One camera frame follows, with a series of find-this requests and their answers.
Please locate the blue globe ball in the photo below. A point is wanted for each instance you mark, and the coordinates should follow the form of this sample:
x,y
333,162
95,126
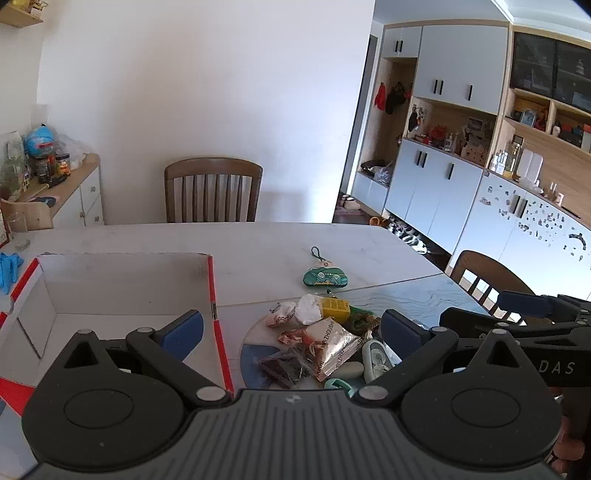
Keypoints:
x,y
40,141

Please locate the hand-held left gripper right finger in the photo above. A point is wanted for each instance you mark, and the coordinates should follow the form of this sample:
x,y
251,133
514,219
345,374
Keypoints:
x,y
401,332

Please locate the dark transparent packet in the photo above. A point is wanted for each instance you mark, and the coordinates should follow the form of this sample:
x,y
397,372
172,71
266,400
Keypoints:
x,y
284,367

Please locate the white packet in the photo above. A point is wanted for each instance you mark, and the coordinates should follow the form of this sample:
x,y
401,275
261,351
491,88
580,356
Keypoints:
x,y
308,309

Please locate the glass terrarium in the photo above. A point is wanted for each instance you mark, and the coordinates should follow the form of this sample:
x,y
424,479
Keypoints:
x,y
13,159

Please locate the red and white cardboard box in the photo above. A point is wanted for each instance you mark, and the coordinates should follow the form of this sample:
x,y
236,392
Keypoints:
x,y
124,286

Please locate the green plush charm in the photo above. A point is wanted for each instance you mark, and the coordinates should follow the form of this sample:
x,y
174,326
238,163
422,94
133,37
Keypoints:
x,y
325,275

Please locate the grey oval pebble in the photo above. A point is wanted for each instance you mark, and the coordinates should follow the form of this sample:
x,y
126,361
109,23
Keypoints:
x,y
349,370

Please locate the clear plastic bag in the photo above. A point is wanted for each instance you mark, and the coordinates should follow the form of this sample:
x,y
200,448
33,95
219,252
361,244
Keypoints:
x,y
71,150

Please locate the white countertop box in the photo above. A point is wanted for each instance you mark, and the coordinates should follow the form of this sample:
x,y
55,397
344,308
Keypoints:
x,y
531,166

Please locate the clear drinking glass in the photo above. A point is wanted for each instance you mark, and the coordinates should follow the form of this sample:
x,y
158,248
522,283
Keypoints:
x,y
18,230

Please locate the pile of shoes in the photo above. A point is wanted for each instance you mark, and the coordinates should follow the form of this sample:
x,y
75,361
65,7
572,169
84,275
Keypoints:
x,y
408,235

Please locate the pink and white snack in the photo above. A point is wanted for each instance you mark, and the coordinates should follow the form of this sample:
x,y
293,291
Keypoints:
x,y
280,314

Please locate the wooden wall shelf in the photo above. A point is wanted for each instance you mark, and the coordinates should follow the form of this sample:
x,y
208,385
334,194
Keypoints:
x,y
18,16

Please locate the white handheld thermometer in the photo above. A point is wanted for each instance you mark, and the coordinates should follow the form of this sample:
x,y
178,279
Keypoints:
x,y
375,360

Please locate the blue oval pad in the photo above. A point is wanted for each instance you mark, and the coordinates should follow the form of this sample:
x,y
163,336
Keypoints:
x,y
44,201

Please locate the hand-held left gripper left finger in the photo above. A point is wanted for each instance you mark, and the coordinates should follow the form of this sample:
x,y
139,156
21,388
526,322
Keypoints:
x,y
182,332

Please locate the yellow carton box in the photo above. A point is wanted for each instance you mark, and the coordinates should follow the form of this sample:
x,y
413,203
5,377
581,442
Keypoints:
x,y
334,310

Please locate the copper foil snack wrapper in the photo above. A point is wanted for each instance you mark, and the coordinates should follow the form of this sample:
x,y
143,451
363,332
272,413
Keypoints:
x,y
330,344

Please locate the white wooden wall cabinet unit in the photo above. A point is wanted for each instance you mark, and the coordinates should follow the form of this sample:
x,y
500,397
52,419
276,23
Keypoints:
x,y
443,184

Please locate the curved wooden tray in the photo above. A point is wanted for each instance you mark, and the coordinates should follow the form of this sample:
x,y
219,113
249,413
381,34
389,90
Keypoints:
x,y
32,217

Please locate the glass bottle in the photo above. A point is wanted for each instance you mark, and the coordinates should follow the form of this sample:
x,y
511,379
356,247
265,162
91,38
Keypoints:
x,y
511,159

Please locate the white wooden sideboard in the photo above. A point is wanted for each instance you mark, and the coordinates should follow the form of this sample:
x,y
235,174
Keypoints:
x,y
85,194

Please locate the black hand tool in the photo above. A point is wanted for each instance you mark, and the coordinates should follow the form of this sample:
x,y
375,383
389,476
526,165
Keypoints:
x,y
51,181

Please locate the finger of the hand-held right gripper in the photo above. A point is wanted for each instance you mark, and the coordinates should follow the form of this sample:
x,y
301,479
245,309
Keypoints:
x,y
466,321
524,303

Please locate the black hanging hat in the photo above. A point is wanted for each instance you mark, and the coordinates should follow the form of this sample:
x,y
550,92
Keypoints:
x,y
395,99

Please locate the red hanging bag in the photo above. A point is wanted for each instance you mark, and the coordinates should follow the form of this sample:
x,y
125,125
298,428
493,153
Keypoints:
x,y
380,97

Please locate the blue rubber gloves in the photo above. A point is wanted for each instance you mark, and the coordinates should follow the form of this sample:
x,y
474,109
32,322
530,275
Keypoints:
x,y
8,272

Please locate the dark jar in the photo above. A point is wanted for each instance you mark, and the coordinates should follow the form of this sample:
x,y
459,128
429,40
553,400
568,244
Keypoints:
x,y
44,170

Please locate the wooden toy house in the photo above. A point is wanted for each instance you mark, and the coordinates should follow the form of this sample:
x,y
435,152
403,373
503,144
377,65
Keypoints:
x,y
475,151

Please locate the wooden slat-back chair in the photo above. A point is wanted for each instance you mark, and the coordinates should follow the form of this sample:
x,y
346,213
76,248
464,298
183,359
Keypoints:
x,y
480,272
212,184

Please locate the mint green clip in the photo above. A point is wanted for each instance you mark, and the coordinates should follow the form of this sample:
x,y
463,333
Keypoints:
x,y
337,384

